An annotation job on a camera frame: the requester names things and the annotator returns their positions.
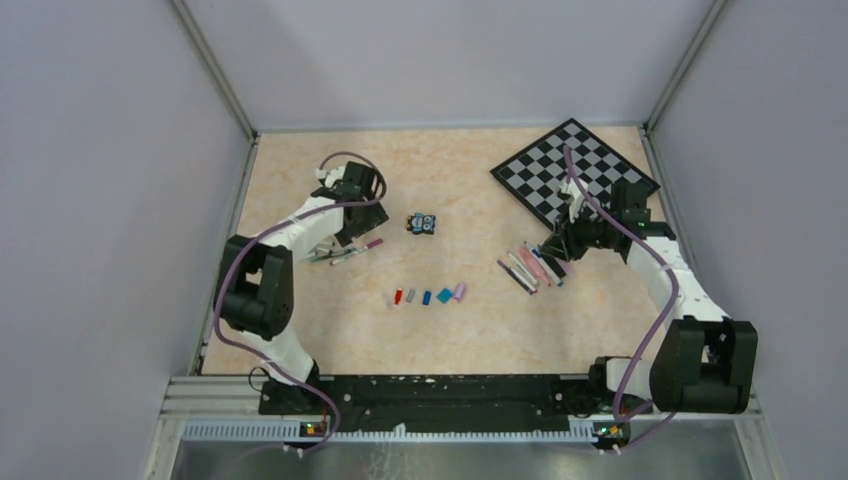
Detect purple cable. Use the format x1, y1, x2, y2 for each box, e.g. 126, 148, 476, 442
563, 145, 682, 455
211, 150, 389, 458

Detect light pink highlighter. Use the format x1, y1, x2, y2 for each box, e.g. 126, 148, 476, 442
556, 258, 576, 276

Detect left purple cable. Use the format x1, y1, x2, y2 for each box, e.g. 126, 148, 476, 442
211, 150, 389, 458

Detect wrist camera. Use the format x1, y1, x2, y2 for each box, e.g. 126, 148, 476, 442
559, 177, 587, 223
315, 165, 345, 188

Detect grey cable duct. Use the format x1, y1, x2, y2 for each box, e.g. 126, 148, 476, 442
182, 420, 597, 443

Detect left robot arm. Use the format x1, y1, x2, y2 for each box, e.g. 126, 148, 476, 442
213, 152, 388, 414

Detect blue cap whiteboard marker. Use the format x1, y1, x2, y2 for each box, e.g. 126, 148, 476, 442
529, 246, 564, 287

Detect blue owl eraser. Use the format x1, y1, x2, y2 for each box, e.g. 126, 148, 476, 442
406, 212, 436, 235

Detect purple pen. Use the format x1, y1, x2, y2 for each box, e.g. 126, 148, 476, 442
496, 259, 536, 295

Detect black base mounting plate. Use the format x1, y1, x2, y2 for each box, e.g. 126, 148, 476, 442
258, 374, 614, 433

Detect light blue highlighter cap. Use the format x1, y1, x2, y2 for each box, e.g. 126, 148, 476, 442
436, 288, 453, 304

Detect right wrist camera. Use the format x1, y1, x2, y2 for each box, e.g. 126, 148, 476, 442
559, 177, 587, 223

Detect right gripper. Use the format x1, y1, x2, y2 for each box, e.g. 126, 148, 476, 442
540, 203, 619, 262

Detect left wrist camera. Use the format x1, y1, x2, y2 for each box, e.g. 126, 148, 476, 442
315, 165, 345, 188

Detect pink highlighter pen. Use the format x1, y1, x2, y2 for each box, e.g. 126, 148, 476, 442
519, 246, 552, 286

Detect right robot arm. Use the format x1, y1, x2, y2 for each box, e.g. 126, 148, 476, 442
541, 179, 758, 420

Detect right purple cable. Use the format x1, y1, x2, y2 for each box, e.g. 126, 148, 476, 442
563, 145, 682, 455

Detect magenta cap white marker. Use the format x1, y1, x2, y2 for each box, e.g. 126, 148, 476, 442
330, 238, 384, 266

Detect red cap white marker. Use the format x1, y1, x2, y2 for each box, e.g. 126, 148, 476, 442
507, 251, 539, 289

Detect black grey chessboard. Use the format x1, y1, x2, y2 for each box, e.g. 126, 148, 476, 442
490, 117, 662, 245

